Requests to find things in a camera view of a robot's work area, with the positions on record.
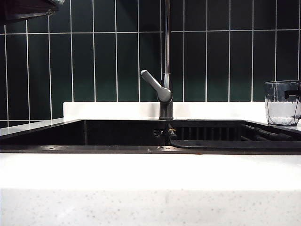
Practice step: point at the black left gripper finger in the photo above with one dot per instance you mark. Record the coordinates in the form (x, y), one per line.
(23, 10)
(58, 2)

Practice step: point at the dark metal kitchen faucet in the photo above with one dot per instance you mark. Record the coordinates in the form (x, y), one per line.
(166, 110)

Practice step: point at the black kitchen sink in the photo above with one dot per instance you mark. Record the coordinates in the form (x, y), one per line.
(117, 134)

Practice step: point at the black sink drain rack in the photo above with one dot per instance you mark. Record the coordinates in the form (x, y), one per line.
(211, 144)

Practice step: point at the clear plastic mug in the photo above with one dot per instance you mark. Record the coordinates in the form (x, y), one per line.
(279, 110)

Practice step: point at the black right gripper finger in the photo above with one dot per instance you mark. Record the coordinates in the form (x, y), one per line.
(294, 93)

